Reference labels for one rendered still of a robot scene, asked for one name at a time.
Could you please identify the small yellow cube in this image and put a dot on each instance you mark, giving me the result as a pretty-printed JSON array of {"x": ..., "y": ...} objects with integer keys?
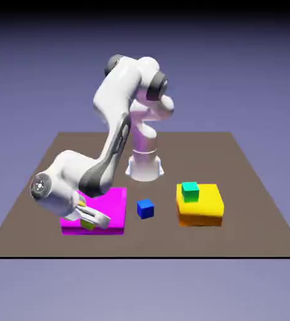
[{"x": 87, "y": 224}]

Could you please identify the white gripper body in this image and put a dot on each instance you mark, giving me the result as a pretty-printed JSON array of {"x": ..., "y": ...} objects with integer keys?
[{"x": 94, "y": 215}]

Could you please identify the large yellow box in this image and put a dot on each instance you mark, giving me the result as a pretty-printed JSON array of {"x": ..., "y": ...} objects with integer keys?
[{"x": 204, "y": 208}]

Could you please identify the small blue cube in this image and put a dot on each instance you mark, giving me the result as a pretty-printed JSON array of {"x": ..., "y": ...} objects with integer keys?
[{"x": 145, "y": 209}]

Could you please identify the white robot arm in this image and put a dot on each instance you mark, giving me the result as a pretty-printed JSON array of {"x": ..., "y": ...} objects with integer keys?
[{"x": 114, "y": 100}]

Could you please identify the large magenta box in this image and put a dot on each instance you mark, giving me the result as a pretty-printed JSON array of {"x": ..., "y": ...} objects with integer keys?
[{"x": 109, "y": 208}]

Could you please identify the small green cube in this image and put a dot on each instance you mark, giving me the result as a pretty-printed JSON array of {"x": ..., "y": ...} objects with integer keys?
[{"x": 190, "y": 191}]

